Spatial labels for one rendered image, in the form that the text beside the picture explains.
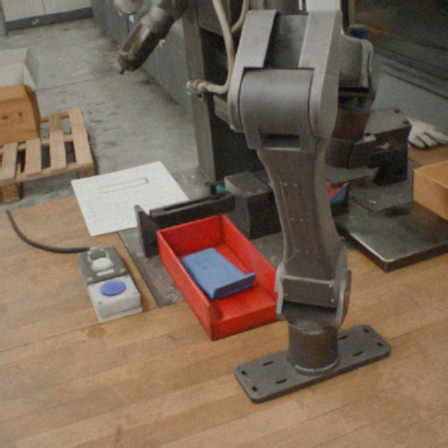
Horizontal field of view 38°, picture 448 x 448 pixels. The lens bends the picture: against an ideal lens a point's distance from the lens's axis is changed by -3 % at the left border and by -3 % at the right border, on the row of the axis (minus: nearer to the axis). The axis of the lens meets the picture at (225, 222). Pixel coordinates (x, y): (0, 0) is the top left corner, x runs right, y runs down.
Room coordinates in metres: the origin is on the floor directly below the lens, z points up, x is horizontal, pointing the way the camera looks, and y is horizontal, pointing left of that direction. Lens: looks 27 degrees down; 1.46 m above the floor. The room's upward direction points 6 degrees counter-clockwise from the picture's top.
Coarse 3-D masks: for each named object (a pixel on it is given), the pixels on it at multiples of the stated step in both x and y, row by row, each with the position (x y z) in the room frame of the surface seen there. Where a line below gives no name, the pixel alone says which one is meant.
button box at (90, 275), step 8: (8, 216) 1.21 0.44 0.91; (16, 232) 1.14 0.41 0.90; (24, 240) 1.10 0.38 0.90; (32, 240) 1.09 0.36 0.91; (48, 248) 1.05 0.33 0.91; (56, 248) 1.04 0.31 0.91; (64, 248) 1.04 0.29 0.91; (72, 248) 1.04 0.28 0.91; (80, 248) 1.03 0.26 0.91; (88, 248) 1.02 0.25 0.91; (96, 248) 0.99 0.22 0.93; (104, 248) 0.99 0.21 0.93; (112, 248) 0.98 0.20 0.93; (80, 256) 0.97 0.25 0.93; (88, 256) 0.96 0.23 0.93; (112, 256) 0.96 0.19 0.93; (80, 264) 0.94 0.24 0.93; (88, 264) 0.94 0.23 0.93; (112, 264) 0.92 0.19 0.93; (120, 264) 0.93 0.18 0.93; (88, 272) 0.91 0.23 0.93; (96, 272) 0.91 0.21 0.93; (104, 272) 0.90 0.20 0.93; (112, 272) 0.90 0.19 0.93; (120, 272) 0.90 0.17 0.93; (88, 280) 0.89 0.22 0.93; (96, 280) 0.89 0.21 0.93; (104, 280) 0.89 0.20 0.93; (88, 288) 0.88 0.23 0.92
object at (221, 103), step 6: (234, 48) 1.28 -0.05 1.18; (216, 54) 1.27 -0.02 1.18; (222, 54) 1.24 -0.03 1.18; (222, 60) 1.24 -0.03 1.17; (228, 60) 1.21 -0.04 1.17; (264, 60) 1.17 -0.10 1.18; (228, 66) 1.21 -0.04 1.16; (264, 66) 1.10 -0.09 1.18; (216, 96) 1.10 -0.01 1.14; (222, 96) 1.09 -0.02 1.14; (216, 102) 1.10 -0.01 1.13; (222, 102) 1.07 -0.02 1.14; (216, 108) 1.10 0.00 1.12; (222, 108) 1.07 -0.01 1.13; (222, 114) 1.07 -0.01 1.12; (228, 114) 1.05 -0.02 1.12; (228, 120) 1.05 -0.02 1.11
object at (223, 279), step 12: (204, 252) 0.97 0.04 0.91; (192, 264) 0.94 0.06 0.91; (216, 264) 0.93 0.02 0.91; (228, 264) 0.93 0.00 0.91; (192, 276) 0.90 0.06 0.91; (204, 276) 0.90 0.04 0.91; (216, 276) 0.89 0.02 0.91; (228, 276) 0.89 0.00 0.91; (240, 276) 0.89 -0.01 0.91; (252, 276) 0.85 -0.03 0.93; (204, 288) 0.86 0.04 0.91; (216, 288) 0.82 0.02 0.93; (228, 288) 0.84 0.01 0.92; (240, 288) 0.85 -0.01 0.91
